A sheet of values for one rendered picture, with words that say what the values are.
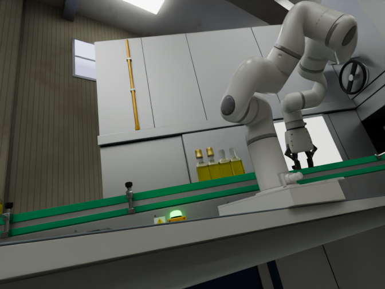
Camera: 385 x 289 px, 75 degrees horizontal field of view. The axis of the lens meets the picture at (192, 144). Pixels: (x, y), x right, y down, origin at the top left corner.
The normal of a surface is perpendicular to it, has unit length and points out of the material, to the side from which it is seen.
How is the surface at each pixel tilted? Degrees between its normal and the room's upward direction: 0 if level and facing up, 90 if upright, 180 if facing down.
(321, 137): 90
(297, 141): 107
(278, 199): 90
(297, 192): 90
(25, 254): 90
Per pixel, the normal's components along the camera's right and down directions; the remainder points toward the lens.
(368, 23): -0.98, 0.15
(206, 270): 0.55, -0.42
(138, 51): 0.07, -0.40
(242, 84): -0.70, 0.04
